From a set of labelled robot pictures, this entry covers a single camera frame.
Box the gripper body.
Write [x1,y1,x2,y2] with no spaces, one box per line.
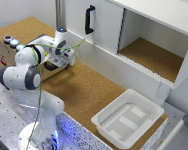
[47,49,76,69]

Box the wooden drawer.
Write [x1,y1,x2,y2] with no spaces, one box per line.
[39,61,70,82]

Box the white cabinet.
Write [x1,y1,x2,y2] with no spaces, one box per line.
[55,0,188,108]

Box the green button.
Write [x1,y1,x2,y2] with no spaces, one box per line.
[15,43,26,52]

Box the blue button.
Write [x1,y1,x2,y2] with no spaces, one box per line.
[9,38,20,48]

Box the red button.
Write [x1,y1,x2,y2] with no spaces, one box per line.
[3,34,13,45]

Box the white sliding door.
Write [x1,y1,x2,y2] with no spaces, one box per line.
[66,0,125,55]

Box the white plastic box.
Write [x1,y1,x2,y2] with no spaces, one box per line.
[90,88,166,150]

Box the black drawer handle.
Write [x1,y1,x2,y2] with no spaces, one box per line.
[43,61,70,72]

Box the green cable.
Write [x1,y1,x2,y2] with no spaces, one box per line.
[26,38,86,150]

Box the black door handle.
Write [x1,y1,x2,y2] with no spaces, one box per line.
[84,4,96,36]

